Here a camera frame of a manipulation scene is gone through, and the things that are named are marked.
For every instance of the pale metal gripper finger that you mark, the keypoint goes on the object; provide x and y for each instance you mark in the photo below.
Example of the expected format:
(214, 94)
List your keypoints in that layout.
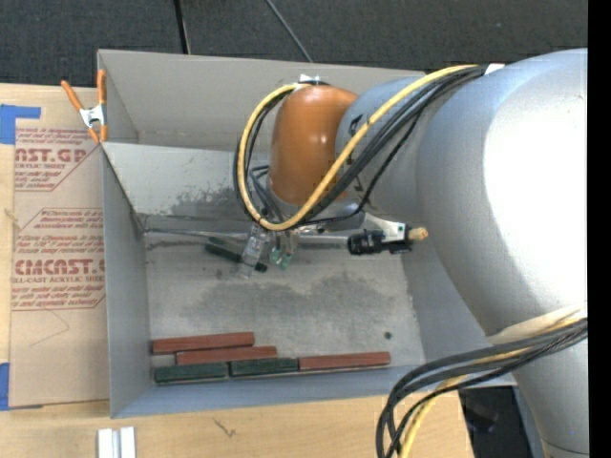
(252, 251)

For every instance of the dark green flat block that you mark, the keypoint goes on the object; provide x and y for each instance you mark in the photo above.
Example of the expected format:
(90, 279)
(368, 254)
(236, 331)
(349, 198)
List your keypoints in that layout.
(191, 373)
(265, 367)
(224, 252)

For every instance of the grey metal bin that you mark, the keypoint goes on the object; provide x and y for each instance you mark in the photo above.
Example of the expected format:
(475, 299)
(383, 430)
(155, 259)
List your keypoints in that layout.
(305, 303)

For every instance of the red-brown flat block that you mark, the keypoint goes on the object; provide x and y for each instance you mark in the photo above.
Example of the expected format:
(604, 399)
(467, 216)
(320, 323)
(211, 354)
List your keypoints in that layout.
(203, 342)
(226, 355)
(343, 360)

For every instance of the brown cardboard board red print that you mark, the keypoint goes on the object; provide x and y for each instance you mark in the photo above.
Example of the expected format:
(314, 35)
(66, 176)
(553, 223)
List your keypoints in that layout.
(57, 332)

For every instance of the black cylinder on white bracket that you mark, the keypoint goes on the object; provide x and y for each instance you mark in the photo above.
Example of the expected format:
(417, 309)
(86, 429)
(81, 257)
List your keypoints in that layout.
(367, 242)

